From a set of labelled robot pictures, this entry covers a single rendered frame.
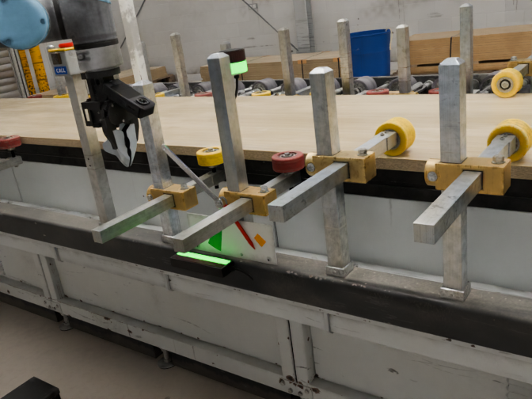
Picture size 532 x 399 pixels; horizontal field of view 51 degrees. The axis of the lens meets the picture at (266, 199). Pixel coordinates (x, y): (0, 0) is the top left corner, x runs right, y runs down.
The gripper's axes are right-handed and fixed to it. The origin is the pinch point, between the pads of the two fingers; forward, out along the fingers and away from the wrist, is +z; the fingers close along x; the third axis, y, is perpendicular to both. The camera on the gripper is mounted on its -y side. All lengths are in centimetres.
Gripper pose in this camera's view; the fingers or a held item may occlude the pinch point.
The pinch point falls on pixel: (129, 161)
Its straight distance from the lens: 127.3
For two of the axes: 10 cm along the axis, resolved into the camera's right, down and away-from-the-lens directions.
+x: -5.5, 3.6, -7.6
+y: -8.3, -0.9, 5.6
